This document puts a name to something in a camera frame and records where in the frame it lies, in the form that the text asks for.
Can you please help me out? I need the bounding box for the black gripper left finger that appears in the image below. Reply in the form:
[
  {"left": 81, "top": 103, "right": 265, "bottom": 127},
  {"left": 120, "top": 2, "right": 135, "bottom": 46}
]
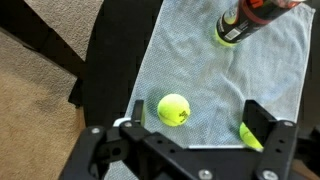
[{"left": 59, "top": 99, "right": 214, "bottom": 180}]

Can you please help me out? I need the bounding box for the light blue towel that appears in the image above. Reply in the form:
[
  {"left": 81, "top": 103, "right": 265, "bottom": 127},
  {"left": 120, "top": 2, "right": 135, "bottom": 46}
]
[{"left": 103, "top": 0, "right": 316, "bottom": 180}]

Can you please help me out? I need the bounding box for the red black tennis ball can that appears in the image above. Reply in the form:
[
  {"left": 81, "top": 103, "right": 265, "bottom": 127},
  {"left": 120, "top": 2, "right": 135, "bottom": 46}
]
[{"left": 214, "top": 0, "right": 306, "bottom": 48}]

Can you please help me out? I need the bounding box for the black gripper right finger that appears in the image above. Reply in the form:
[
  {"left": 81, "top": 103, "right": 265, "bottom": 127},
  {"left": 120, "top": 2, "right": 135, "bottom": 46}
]
[{"left": 242, "top": 99, "right": 300, "bottom": 180}]

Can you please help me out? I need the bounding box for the round black table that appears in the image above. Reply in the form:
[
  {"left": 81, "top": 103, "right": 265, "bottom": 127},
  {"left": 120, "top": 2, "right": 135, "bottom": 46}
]
[{"left": 0, "top": 0, "right": 320, "bottom": 168}]

